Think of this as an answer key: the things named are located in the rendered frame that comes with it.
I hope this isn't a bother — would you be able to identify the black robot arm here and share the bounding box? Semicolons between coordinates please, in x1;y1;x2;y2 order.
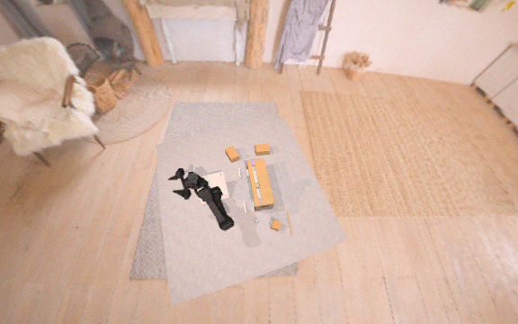
185;172;234;231

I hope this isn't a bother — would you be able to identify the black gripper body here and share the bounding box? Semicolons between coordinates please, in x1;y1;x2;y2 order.
175;168;194;200

